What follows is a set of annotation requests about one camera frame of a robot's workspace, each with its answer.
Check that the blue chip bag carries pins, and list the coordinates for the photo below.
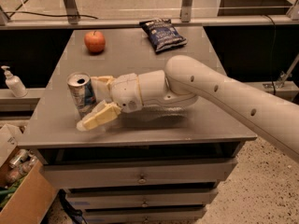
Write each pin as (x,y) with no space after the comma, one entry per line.
(162,34)

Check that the cardboard box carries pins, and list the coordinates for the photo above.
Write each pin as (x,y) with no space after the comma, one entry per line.
(32,198)

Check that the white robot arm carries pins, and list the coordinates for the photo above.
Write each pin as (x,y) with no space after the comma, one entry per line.
(180,83)

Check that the red apple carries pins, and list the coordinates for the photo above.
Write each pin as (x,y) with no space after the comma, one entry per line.
(95,41)

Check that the grey drawer cabinet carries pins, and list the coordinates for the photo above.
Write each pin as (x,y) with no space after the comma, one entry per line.
(196,132)

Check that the middle grey drawer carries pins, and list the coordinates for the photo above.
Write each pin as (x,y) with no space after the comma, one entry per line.
(142,198)

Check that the grey drawer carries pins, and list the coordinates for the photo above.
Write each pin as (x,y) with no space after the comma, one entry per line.
(138,173)
(142,198)
(144,215)

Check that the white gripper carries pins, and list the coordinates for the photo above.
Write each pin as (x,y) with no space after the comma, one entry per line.
(125,90)

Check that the top grey drawer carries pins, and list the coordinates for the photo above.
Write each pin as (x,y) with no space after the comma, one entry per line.
(138,173)

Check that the white pump dispenser bottle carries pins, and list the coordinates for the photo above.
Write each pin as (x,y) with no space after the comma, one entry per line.
(14,83)

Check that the silver blue redbull can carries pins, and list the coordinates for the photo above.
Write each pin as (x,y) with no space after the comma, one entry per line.
(81,89)

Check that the silver can in box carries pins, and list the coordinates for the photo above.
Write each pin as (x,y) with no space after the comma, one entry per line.
(20,157)

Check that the metal railing frame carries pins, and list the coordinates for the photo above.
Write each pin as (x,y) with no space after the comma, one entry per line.
(87,14)

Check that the bottom grey drawer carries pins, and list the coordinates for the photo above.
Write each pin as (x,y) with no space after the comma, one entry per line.
(144,215)

